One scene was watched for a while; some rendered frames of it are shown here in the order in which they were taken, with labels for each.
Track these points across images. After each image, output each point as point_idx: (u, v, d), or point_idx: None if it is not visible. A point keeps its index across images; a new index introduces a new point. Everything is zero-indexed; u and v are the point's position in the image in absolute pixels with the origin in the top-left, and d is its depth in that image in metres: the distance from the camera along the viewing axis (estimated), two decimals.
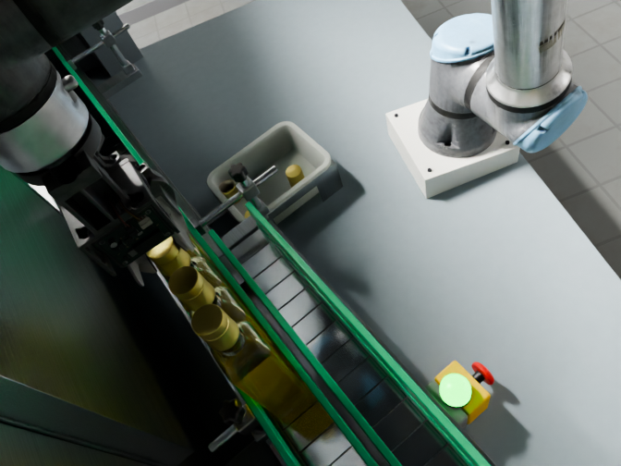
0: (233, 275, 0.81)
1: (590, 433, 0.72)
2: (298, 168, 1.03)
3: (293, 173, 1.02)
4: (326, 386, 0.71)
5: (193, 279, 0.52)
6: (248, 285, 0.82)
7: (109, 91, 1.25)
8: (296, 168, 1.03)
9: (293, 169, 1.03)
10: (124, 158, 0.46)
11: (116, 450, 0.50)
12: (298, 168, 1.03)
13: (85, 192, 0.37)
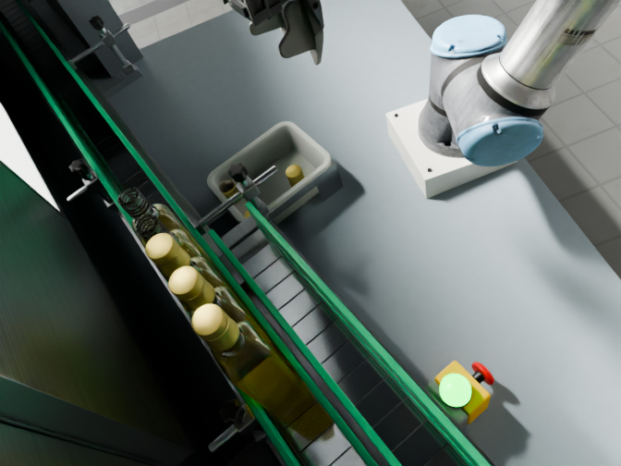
0: (233, 275, 0.81)
1: (590, 433, 0.72)
2: (298, 168, 1.03)
3: (293, 173, 1.02)
4: (326, 386, 0.71)
5: (193, 279, 0.52)
6: (248, 285, 0.82)
7: (109, 91, 1.25)
8: (296, 168, 1.03)
9: (293, 169, 1.03)
10: None
11: (116, 450, 0.50)
12: (298, 168, 1.03)
13: None
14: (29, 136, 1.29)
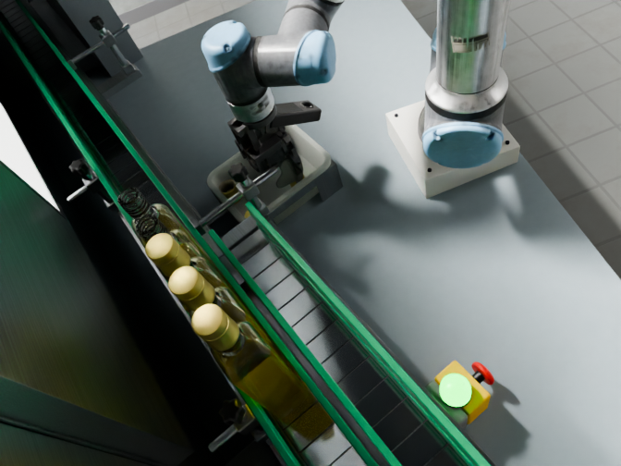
0: (233, 275, 0.81)
1: (590, 433, 0.72)
2: None
3: None
4: (326, 386, 0.71)
5: (193, 279, 0.52)
6: (248, 285, 0.82)
7: (109, 91, 1.25)
8: None
9: None
10: (286, 138, 0.91)
11: (116, 450, 0.50)
12: None
13: (236, 134, 0.88)
14: (29, 136, 1.29)
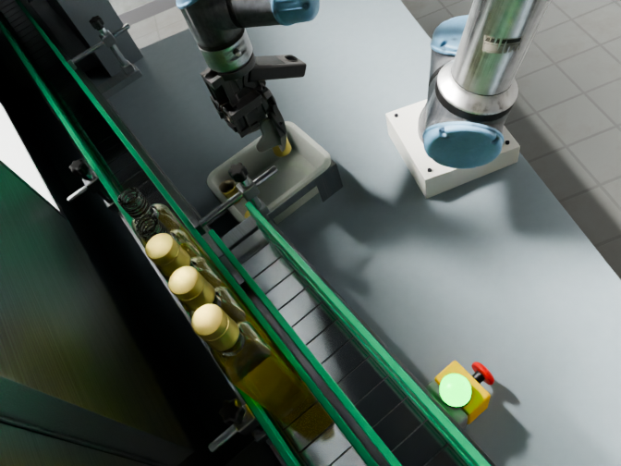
0: (233, 275, 0.81)
1: (590, 433, 0.72)
2: None
3: None
4: (326, 386, 0.71)
5: (193, 279, 0.52)
6: (248, 285, 0.82)
7: (109, 91, 1.25)
8: None
9: None
10: (266, 93, 0.82)
11: (116, 450, 0.50)
12: None
13: (210, 87, 0.79)
14: (29, 136, 1.29)
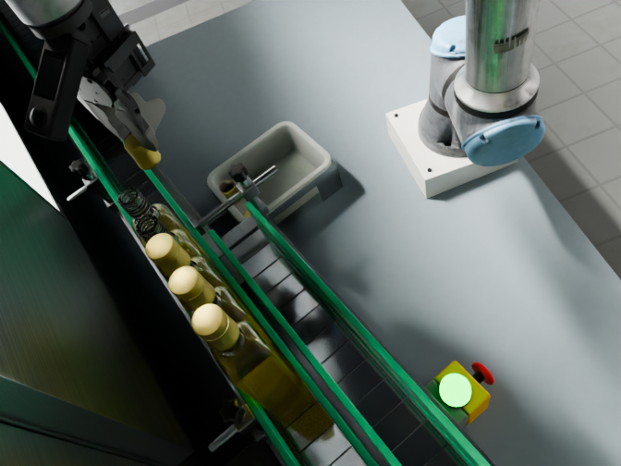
0: (233, 275, 0.81)
1: (590, 433, 0.72)
2: (127, 144, 0.69)
3: (133, 137, 0.70)
4: (326, 386, 0.71)
5: (193, 279, 0.52)
6: (248, 285, 0.82)
7: None
8: (130, 143, 0.69)
9: (134, 141, 0.69)
10: None
11: (116, 450, 0.50)
12: (127, 145, 0.69)
13: None
14: (29, 136, 1.29)
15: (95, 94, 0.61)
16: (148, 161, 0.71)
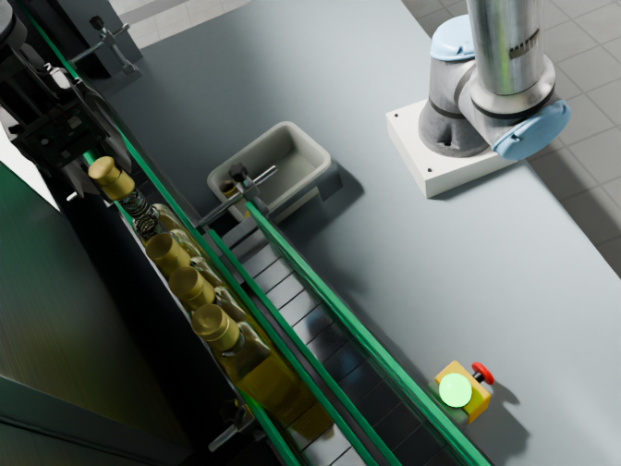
0: (233, 275, 0.81)
1: (590, 433, 0.72)
2: (101, 160, 0.59)
3: (106, 165, 0.59)
4: (326, 386, 0.71)
5: (193, 279, 0.52)
6: (248, 285, 0.82)
7: (109, 91, 1.25)
8: (99, 163, 0.59)
9: (98, 166, 0.59)
10: (56, 69, 0.49)
11: (116, 450, 0.50)
12: (100, 160, 0.59)
13: (10, 82, 0.41)
14: None
15: None
16: None
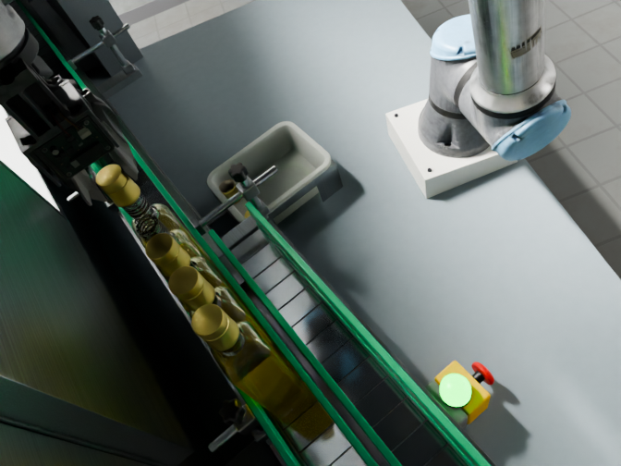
0: (233, 275, 0.81)
1: (590, 433, 0.72)
2: (107, 168, 0.60)
3: (113, 174, 0.60)
4: (326, 386, 0.71)
5: (193, 279, 0.52)
6: (248, 285, 0.82)
7: (109, 91, 1.25)
8: (105, 171, 0.60)
9: (105, 174, 0.60)
10: (66, 81, 0.50)
11: (116, 450, 0.50)
12: (106, 167, 0.60)
13: (23, 95, 0.42)
14: None
15: None
16: None
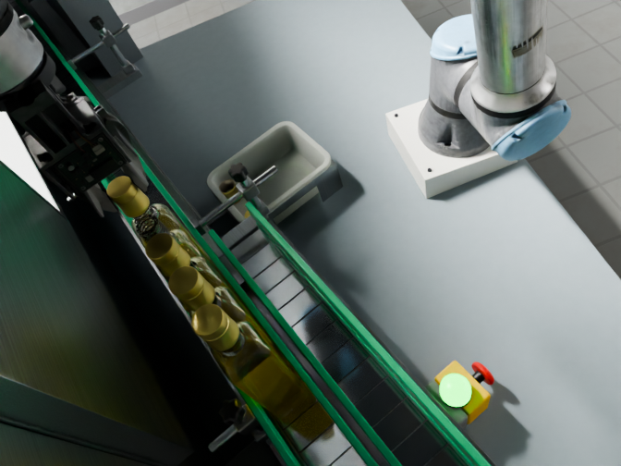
0: (233, 275, 0.81)
1: (590, 433, 0.72)
2: (117, 179, 0.62)
3: (123, 185, 0.62)
4: (326, 386, 0.71)
5: (193, 279, 0.52)
6: (248, 285, 0.82)
7: (109, 91, 1.25)
8: (116, 182, 0.62)
9: (115, 186, 0.62)
10: (80, 98, 0.52)
11: (116, 450, 0.50)
12: (117, 179, 0.62)
13: (42, 116, 0.44)
14: None
15: None
16: None
